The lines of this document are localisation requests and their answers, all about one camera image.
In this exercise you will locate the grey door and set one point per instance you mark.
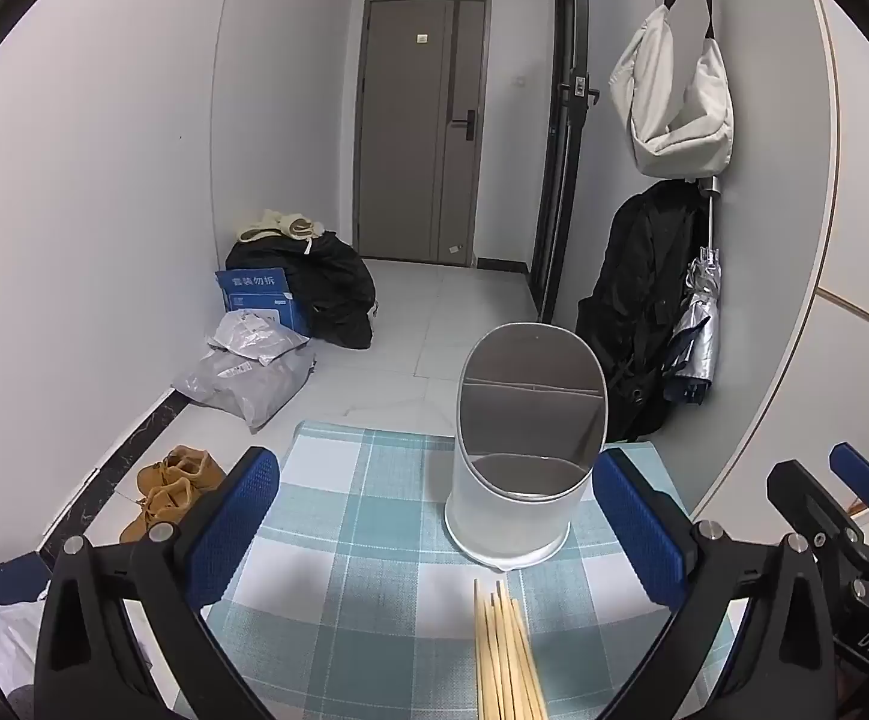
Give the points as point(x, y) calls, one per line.
point(404, 127)

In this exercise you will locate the tan shoe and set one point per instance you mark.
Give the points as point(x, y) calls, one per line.
point(157, 510)
point(187, 465)

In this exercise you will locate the white utensil holder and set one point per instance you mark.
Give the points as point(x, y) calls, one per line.
point(502, 517)

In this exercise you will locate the black door frame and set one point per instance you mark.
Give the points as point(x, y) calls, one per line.
point(554, 202)

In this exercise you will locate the beige cloth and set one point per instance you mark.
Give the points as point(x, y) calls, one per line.
point(277, 223)

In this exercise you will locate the pile of wooden chopsticks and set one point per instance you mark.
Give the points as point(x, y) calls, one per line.
point(506, 660)

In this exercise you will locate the white parcel bag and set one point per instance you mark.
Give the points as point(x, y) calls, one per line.
point(254, 337)

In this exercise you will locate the white shoulder bag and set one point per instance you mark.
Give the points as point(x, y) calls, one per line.
point(674, 112)

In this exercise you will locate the silver folded umbrella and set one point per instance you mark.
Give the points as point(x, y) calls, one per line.
point(693, 330)

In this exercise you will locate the teal checked table mat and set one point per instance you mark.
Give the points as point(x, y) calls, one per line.
point(359, 510)

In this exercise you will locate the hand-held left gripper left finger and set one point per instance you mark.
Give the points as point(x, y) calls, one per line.
point(232, 525)

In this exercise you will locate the black bag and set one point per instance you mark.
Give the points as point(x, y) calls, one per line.
point(337, 285)

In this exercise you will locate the white wardrobe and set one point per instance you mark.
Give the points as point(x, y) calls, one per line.
point(854, 240)

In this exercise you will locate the blue cardboard box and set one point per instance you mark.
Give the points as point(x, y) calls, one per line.
point(254, 292)

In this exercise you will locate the grey parcel bag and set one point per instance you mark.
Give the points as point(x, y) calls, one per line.
point(254, 390)

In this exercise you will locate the dark blue paper bag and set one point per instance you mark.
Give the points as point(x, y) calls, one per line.
point(7, 577)

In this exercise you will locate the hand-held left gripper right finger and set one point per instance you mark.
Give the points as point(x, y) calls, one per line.
point(644, 532)

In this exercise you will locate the white plastic bag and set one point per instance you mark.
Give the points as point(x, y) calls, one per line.
point(11, 645)

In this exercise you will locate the black hanging backpack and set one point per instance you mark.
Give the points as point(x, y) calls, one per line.
point(629, 300)

